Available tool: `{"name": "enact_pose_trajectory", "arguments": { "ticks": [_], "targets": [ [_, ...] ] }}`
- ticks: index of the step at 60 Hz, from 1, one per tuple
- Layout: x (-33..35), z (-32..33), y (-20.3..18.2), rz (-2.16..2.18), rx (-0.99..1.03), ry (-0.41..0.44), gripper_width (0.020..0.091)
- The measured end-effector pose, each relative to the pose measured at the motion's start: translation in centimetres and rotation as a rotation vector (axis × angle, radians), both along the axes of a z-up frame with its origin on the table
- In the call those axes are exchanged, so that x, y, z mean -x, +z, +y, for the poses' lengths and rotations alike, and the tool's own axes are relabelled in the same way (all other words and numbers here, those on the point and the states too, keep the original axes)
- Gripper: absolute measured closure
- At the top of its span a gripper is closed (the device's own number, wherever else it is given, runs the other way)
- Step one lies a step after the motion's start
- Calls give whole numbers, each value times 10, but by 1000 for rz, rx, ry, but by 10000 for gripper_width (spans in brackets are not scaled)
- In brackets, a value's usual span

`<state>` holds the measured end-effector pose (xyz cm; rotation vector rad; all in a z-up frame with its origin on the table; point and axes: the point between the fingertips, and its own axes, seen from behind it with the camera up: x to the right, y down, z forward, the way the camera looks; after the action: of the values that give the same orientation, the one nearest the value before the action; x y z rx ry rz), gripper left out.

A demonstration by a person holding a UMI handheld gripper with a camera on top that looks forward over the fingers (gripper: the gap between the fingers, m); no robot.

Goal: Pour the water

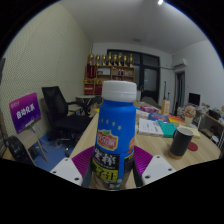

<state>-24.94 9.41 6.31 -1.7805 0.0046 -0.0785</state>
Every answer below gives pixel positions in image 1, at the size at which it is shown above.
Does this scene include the black framed glass door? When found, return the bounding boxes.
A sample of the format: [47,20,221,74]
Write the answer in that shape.
[107,49,161,103]

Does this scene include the yellow book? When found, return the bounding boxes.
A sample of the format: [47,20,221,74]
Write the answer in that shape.
[188,127,202,140]

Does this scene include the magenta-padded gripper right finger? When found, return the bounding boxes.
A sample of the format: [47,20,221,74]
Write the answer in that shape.
[132,145,177,188]

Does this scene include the flat round red coaster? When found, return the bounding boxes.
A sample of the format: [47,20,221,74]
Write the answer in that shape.
[187,141,199,153]

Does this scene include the white wall air conditioner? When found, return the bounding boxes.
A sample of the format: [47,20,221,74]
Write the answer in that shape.
[172,58,189,70]

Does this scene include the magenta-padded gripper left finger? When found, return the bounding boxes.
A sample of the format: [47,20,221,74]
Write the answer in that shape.
[49,145,96,188]

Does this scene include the potted pink flowers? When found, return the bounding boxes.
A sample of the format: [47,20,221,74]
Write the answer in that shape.
[183,105,197,127]

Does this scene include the side desk with clutter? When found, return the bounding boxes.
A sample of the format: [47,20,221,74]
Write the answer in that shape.
[196,105,224,150]

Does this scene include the green book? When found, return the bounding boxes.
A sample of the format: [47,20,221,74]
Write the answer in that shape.
[157,121,178,139]

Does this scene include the pink box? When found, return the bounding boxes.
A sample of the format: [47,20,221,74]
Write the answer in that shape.
[139,105,160,114]

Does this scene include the purple sign on wooden stand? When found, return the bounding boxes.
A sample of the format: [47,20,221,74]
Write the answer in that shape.
[8,92,49,163]

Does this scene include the wooden shelf unit with trophies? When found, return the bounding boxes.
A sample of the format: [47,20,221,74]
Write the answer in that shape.
[83,52,136,96]

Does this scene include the blue book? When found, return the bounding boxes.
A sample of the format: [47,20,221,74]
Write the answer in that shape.
[147,112,170,123]

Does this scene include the small round side table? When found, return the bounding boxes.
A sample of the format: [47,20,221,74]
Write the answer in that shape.
[75,94,98,108]

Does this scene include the orange colourful book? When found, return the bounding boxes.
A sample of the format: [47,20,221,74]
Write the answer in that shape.
[167,114,186,126]

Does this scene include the white paper booklet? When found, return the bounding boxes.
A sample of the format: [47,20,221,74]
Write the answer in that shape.
[137,117,165,137]

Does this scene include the black office chair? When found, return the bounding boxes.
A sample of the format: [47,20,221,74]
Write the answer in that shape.
[41,85,93,158]

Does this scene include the black round floor fan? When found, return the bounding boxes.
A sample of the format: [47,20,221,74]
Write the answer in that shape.
[4,134,36,167]

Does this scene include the black computer monitor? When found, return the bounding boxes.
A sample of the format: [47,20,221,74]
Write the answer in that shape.
[188,92,202,108]

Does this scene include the blue drink bottle white cap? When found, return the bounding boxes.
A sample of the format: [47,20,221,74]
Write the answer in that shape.
[89,79,138,191]

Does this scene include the orange carton box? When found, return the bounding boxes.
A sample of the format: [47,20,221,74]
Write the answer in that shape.
[161,99,171,116]

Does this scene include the black mug with cork base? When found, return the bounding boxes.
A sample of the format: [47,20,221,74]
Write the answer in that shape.
[168,126,195,160]

